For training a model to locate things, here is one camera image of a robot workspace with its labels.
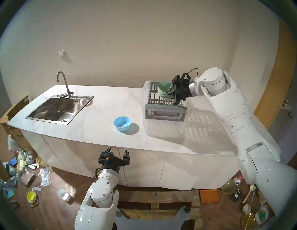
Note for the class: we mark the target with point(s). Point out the brown cardboard box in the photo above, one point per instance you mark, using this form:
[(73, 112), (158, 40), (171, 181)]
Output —
[(16, 109)]

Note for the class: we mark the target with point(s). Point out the yellow wooden door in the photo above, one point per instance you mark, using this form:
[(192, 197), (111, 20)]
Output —
[(276, 88)]

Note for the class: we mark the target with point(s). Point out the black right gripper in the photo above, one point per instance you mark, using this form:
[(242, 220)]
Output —
[(184, 90)]

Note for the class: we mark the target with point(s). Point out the white plastic bag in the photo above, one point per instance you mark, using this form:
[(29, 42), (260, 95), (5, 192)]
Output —
[(12, 145)]

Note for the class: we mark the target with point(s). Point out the blue bowl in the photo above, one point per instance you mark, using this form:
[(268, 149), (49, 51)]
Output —
[(122, 124)]

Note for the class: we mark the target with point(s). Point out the round sink hole cover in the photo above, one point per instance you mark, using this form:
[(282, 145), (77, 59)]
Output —
[(62, 95)]

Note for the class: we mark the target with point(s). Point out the yellow cup on floor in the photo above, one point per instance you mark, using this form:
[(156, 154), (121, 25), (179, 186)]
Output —
[(31, 196)]

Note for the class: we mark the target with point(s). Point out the green bowl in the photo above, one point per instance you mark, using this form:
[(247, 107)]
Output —
[(163, 88)]

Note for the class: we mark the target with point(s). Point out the white pump bottle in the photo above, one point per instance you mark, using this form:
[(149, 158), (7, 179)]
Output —
[(236, 181)]

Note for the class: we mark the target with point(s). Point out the white cup with green sponge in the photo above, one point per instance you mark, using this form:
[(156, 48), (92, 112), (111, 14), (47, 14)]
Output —
[(261, 216)]

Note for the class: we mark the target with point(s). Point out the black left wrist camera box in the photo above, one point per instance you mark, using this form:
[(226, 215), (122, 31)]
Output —
[(107, 158)]

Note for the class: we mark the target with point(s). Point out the white wall switch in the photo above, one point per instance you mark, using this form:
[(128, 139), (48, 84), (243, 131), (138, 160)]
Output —
[(61, 53)]

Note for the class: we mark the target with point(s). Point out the clear plastic tub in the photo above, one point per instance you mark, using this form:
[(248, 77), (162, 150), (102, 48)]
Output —
[(162, 128)]

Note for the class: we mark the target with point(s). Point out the metal gooseneck faucet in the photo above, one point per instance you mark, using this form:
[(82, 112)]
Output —
[(66, 84)]

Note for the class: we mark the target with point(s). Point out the small white cup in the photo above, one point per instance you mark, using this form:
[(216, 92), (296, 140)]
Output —
[(246, 208)]

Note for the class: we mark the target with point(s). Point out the clear glass bowl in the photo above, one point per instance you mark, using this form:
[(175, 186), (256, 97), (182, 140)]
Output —
[(228, 186)]

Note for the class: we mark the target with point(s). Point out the white counter cabinet base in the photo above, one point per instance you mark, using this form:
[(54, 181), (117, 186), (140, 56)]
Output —
[(143, 169)]

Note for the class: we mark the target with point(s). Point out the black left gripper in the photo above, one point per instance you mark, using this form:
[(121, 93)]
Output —
[(113, 164)]

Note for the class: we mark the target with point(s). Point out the orange tray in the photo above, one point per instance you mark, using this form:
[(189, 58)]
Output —
[(209, 196)]

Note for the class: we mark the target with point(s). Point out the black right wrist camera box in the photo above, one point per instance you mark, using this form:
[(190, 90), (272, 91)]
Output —
[(178, 78)]

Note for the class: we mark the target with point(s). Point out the yellow packet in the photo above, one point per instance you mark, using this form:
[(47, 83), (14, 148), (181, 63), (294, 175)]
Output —
[(22, 162)]

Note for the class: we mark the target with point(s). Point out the yellow glass plate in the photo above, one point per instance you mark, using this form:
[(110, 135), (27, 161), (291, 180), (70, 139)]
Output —
[(247, 221)]

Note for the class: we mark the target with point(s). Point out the white paper label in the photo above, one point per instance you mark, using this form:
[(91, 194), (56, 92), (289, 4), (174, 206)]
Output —
[(37, 188)]

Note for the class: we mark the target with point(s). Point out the grey drying rack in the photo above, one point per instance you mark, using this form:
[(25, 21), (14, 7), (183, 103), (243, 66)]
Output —
[(164, 109)]

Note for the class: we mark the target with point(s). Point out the wooden pallet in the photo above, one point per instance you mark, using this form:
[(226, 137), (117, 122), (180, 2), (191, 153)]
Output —
[(157, 197)]

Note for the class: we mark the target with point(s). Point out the white plastic cup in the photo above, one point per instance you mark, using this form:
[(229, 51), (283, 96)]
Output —
[(63, 194)]

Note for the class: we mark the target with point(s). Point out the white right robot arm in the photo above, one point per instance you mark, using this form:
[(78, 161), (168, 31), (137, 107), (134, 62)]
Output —
[(232, 104)]

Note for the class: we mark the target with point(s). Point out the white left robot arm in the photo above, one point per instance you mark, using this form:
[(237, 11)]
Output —
[(102, 192)]

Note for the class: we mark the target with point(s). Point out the blue sponge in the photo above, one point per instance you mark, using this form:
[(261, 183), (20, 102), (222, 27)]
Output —
[(9, 193)]

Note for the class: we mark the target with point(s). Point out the black base knob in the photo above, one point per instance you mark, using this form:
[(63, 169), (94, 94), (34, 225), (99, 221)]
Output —
[(187, 209)]

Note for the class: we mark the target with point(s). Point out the clear bag with paper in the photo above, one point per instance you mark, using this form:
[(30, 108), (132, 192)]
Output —
[(45, 178)]

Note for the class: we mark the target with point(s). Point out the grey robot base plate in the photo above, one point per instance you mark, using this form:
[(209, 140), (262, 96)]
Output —
[(148, 223)]

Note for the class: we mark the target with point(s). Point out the stainless steel sink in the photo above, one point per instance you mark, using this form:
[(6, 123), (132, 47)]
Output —
[(58, 109)]

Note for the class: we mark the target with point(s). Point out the woven basket bowl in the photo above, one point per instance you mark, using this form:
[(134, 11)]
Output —
[(40, 161)]

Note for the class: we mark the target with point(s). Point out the dark round disc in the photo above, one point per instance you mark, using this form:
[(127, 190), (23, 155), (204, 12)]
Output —
[(235, 196)]

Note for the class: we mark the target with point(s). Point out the cream plastic spoon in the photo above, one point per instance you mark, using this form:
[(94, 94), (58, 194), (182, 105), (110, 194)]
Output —
[(252, 187)]

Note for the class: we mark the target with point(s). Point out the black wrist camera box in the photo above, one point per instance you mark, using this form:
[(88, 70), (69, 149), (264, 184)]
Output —
[(178, 78), (107, 158)]

